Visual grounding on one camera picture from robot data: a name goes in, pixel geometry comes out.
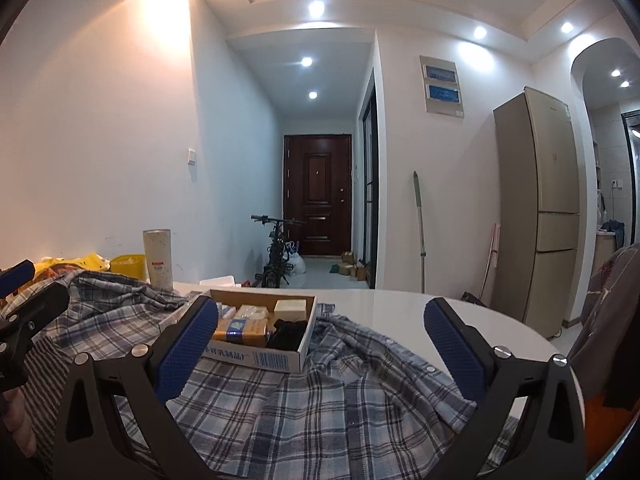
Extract yellow blue cigarette pack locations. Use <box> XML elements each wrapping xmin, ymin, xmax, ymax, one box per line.
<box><xmin>213</xmin><ymin>318</ymin><xmax>269</xmax><ymax>348</ymax></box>

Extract red silver cigarette carton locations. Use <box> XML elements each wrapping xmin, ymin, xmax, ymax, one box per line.
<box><xmin>217</xmin><ymin>302</ymin><xmax>238</xmax><ymax>321</ymax></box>

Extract beige paper snack bag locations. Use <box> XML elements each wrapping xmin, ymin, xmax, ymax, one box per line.
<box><xmin>234</xmin><ymin>304</ymin><xmax>270</xmax><ymax>321</ymax></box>

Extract black knit glove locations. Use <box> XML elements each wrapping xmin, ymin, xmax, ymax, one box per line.
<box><xmin>267</xmin><ymin>320</ymin><xmax>307</xmax><ymax>352</ymax></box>

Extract beige square box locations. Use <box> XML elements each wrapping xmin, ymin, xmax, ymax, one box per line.
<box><xmin>273</xmin><ymin>298</ymin><xmax>307</xmax><ymax>322</ymax></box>

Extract person's left hand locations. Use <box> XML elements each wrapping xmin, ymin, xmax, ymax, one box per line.
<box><xmin>2</xmin><ymin>388</ymin><xmax>37</xmax><ymax>458</ymax></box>

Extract yellow packaging bag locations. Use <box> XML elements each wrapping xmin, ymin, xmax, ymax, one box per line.
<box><xmin>35</xmin><ymin>252</ymin><xmax>110</xmax><ymax>278</ymax></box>

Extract brown garment on chair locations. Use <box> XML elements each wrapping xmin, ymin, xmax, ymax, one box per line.
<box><xmin>568</xmin><ymin>244</ymin><xmax>639</xmax><ymax>411</ymax></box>

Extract yellow plastic bin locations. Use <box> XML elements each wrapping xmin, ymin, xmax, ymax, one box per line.
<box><xmin>110</xmin><ymin>254</ymin><xmax>146</xmax><ymax>281</ymax></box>

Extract blue plaid shirt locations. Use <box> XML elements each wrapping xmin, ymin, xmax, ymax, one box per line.
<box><xmin>0</xmin><ymin>268</ymin><xmax>526</xmax><ymax>480</ymax></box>

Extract beige refrigerator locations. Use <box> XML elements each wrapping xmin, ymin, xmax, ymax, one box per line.
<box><xmin>490</xmin><ymin>87</ymin><xmax>579</xmax><ymax>338</ymax></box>

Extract white foam box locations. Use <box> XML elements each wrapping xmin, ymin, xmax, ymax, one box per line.
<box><xmin>198</xmin><ymin>275</ymin><xmax>236</xmax><ymax>289</ymax></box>

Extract open cardboard box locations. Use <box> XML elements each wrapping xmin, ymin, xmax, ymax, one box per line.
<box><xmin>159</xmin><ymin>288</ymin><xmax>319</xmax><ymax>375</ymax></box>

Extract black bicycle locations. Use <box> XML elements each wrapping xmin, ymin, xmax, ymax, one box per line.
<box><xmin>250</xmin><ymin>214</ymin><xmax>304</xmax><ymax>288</ymax></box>

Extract cardboard boxes on floor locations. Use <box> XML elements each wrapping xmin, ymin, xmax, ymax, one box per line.
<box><xmin>330</xmin><ymin>252</ymin><xmax>369</xmax><ymax>282</ymax></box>

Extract white plastic bag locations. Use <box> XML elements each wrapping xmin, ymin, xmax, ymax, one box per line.
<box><xmin>286</xmin><ymin>252</ymin><xmax>306</xmax><ymax>276</ymax></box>

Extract dark red entrance door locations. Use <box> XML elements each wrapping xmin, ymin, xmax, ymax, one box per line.
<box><xmin>283</xmin><ymin>134</ymin><xmax>352</xmax><ymax>257</ymax></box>

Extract black framed glass door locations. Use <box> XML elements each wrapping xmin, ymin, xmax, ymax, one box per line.
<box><xmin>360</xmin><ymin>74</ymin><xmax>378</xmax><ymax>289</ymax></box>

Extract pink broom handle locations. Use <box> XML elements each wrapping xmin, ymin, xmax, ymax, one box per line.
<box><xmin>480</xmin><ymin>223</ymin><xmax>501</xmax><ymax>298</ymax></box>

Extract grey mop handle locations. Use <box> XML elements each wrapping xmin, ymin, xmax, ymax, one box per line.
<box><xmin>412</xmin><ymin>170</ymin><xmax>426</xmax><ymax>294</ymax></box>

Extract wall electrical panel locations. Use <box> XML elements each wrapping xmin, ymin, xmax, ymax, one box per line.
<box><xmin>420</xmin><ymin>55</ymin><xmax>464</xmax><ymax>118</ymax></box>

